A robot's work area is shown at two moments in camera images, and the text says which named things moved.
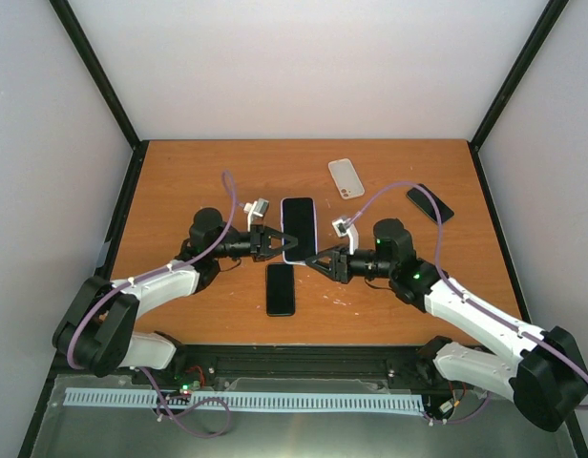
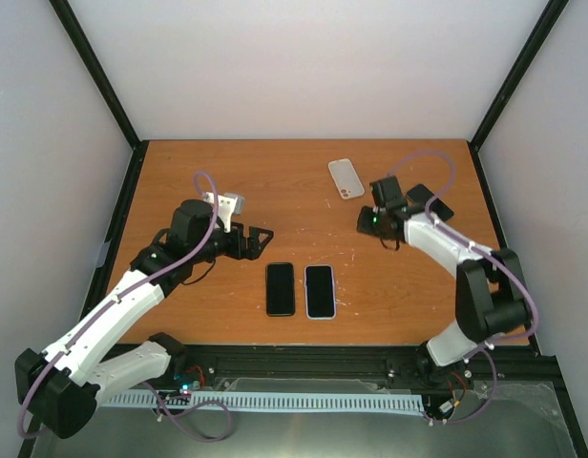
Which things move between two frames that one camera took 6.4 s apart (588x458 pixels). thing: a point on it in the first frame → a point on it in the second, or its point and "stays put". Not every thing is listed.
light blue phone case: [299, 219] → [321, 294]
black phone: [425, 204] stays put
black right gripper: [342, 273] → [364, 226]
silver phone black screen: [281, 289] stays put
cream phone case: [346, 178] stays put
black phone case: [281, 289] stays put
